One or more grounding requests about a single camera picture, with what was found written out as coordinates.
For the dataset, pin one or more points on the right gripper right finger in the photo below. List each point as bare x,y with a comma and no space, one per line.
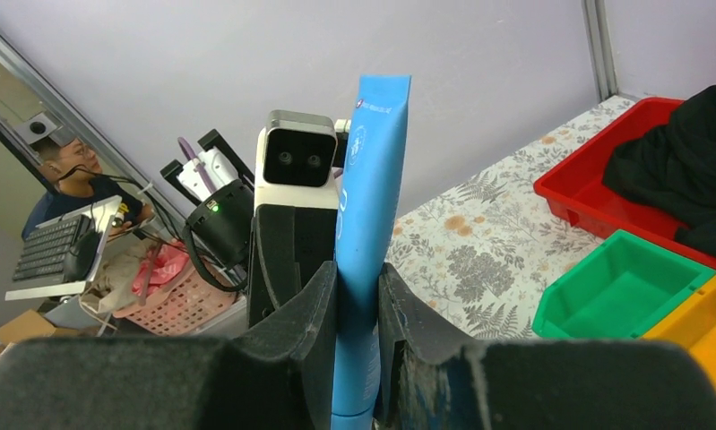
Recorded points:
436,376

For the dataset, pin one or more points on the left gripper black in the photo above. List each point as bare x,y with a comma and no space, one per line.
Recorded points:
288,246

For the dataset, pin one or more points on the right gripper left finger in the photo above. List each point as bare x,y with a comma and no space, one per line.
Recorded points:
277,375

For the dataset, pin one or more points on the blue toothpaste tube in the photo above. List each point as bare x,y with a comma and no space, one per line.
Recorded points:
369,196

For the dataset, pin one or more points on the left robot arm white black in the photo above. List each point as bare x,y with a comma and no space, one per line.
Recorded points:
249,236

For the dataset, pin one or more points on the pink plastic basket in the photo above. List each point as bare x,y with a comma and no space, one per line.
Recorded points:
170,296

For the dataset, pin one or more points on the green plastic bin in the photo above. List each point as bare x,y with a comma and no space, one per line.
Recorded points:
619,291

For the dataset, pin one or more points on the seated person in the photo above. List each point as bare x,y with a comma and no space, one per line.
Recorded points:
77,176

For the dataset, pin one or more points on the red plastic bin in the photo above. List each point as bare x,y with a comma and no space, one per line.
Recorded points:
574,191

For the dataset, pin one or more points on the black keyboard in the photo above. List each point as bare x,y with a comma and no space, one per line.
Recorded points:
44,251

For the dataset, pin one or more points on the yellow bin with cups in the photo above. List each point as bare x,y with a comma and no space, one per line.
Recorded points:
692,325

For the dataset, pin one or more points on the black cloth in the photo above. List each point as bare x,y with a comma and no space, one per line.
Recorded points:
673,168

